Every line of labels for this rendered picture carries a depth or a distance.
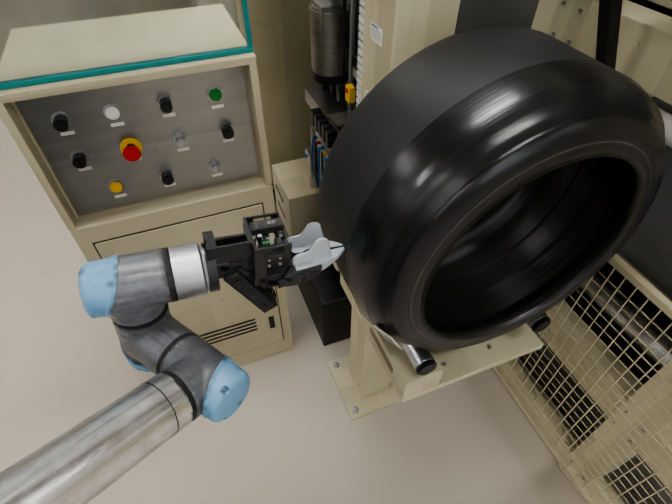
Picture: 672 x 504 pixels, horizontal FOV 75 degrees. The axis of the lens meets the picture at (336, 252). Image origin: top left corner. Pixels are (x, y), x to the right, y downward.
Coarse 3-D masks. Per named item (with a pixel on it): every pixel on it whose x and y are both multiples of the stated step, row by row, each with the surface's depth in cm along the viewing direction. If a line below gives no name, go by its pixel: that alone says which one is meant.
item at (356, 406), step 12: (336, 360) 188; (348, 360) 188; (336, 372) 184; (348, 372) 184; (336, 384) 181; (348, 384) 180; (348, 396) 177; (372, 396) 177; (384, 396) 177; (396, 396) 177; (348, 408) 173; (360, 408) 173; (372, 408) 173
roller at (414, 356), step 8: (400, 344) 92; (408, 352) 89; (416, 352) 87; (424, 352) 87; (416, 360) 87; (424, 360) 86; (432, 360) 86; (416, 368) 87; (424, 368) 86; (432, 368) 87
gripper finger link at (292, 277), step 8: (320, 264) 66; (288, 272) 64; (296, 272) 64; (304, 272) 65; (312, 272) 66; (320, 272) 67; (272, 280) 65; (280, 280) 64; (288, 280) 64; (296, 280) 64; (304, 280) 65
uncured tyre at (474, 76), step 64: (448, 64) 61; (512, 64) 57; (576, 64) 57; (384, 128) 62; (448, 128) 55; (512, 128) 53; (576, 128) 53; (640, 128) 58; (320, 192) 76; (384, 192) 59; (448, 192) 55; (512, 192) 56; (576, 192) 91; (640, 192) 68; (384, 256) 61; (448, 256) 105; (512, 256) 100; (576, 256) 90; (384, 320) 71; (448, 320) 94; (512, 320) 86
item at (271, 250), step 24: (264, 216) 63; (216, 240) 59; (240, 240) 60; (264, 240) 61; (216, 264) 59; (240, 264) 62; (264, 264) 61; (288, 264) 64; (216, 288) 60; (264, 288) 64
